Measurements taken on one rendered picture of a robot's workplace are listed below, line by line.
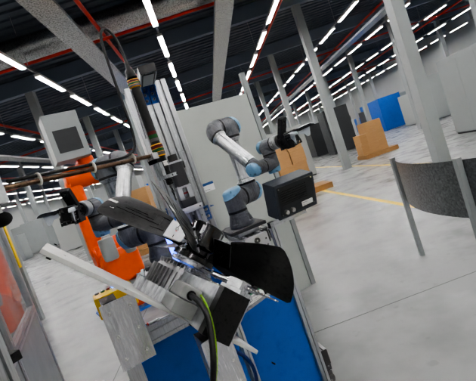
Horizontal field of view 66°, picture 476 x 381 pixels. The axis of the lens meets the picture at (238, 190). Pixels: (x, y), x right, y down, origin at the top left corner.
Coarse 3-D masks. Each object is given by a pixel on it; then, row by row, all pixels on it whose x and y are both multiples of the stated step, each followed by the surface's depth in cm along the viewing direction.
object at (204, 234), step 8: (200, 224) 122; (208, 224) 122; (208, 232) 121; (216, 232) 122; (200, 240) 120; (208, 240) 121; (176, 248) 121; (184, 248) 122; (200, 248) 121; (208, 248) 121; (192, 256) 117; (200, 256) 118; (208, 256) 123; (208, 264) 120
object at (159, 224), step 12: (108, 204) 123; (120, 204) 126; (132, 204) 129; (144, 204) 132; (108, 216) 117; (120, 216) 120; (132, 216) 122; (144, 216) 124; (156, 216) 127; (168, 216) 129; (144, 228) 120; (156, 228) 122
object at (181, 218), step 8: (160, 192) 96; (168, 200) 99; (176, 208) 102; (176, 216) 93; (184, 216) 108; (184, 224) 102; (192, 224) 114; (184, 232) 91; (192, 232) 111; (192, 240) 106; (192, 248) 94
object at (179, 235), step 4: (172, 224) 127; (176, 224) 128; (168, 228) 125; (172, 228) 125; (180, 228) 126; (168, 232) 123; (172, 232) 124; (176, 232) 124; (180, 232) 125; (164, 236) 121; (168, 236) 122; (176, 236) 123; (180, 236) 124; (176, 240) 121; (180, 240) 122
